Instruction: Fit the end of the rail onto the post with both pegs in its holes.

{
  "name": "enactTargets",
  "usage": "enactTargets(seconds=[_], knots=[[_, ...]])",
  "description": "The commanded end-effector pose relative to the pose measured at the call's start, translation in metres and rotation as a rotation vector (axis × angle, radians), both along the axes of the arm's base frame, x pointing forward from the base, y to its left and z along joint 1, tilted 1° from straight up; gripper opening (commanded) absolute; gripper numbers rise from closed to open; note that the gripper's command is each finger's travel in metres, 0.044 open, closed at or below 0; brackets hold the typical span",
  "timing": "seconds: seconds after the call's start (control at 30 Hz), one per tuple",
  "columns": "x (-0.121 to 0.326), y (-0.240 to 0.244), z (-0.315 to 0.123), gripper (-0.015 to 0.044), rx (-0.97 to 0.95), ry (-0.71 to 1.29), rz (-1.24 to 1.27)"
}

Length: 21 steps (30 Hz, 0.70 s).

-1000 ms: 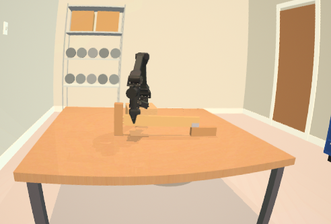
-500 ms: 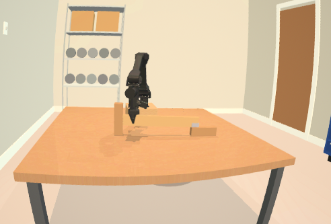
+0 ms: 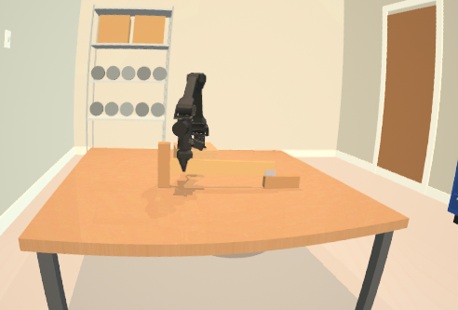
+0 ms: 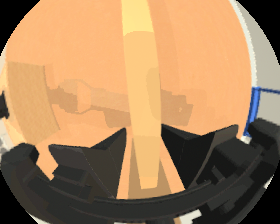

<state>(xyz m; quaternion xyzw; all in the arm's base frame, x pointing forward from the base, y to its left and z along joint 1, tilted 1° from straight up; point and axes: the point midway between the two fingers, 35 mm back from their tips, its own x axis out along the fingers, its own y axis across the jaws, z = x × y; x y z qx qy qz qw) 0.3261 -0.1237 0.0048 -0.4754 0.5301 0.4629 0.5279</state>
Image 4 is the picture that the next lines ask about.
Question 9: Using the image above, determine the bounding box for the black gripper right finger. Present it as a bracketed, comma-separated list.
[161, 123, 240, 190]

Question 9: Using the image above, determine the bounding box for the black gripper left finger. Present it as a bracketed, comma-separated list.
[48, 127, 127, 198]

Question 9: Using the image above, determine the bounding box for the long wooden rail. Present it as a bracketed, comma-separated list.
[120, 0, 161, 189]

